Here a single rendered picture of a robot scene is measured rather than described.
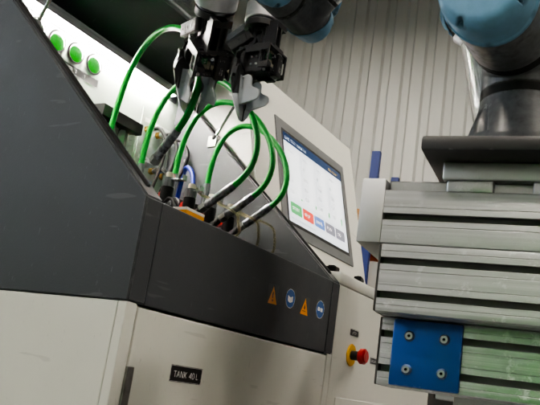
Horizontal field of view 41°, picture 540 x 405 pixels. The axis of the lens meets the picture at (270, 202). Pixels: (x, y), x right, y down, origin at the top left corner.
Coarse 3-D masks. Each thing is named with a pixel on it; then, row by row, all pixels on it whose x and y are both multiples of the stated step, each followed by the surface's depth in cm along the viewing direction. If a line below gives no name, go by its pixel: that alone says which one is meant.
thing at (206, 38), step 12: (204, 12) 126; (204, 24) 129; (216, 24) 125; (228, 24) 125; (192, 36) 132; (204, 36) 128; (216, 36) 127; (192, 48) 129; (204, 48) 128; (216, 48) 127; (228, 48) 131; (192, 60) 129; (204, 60) 129; (216, 60) 130; (228, 60) 132; (192, 72) 129; (204, 72) 131; (216, 72) 130; (228, 72) 131
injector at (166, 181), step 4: (164, 180) 153; (168, 180) 153; (172, 180) 153; (164, 184) 153; (168, 184) 153; (172, 184) 153; (164, 188) 153; (168, 188) 153; (172, 188) 153; (160, 192) 153; (164, 192) 152; (168, 192) 153; (172, 192) 153; (160, 196) 153; (164, 196) 152; (168, 196) 152; (172, 196) 153; (176, 200) 151; (168, 204) 152; (172, 204) 152
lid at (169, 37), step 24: (72, 0) 166; (96, 0) 168; (120, 0) 170; (144, 0) 173; (168, 0) 177; (192, 0) 180; (240, 0) 185; (96, 24) 174; (120, 24) 177; (144, 24) 179; (168, 24) 182; (240, 24) 192; (120, 48) 184; (168, 48) 189; (168, 72) 197
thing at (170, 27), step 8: (176, 24) 153; (160, 32) 159; (152, 40) 162; (144, 48) 164; (136, 56) 166; (136, 64) 167; (128, 72) 167; (128, 80) 168; (200, 80) 138; (120, 88) 168; (200, 88) 138; (120, 96) 168; (192, 96) 138; (120, 104) 168; (192, 104) 138; (112, 112) 168; (184, 112) 139; (112, 120) 167; (184, 120) 139; (112, 128) 167; (176, 128) 140
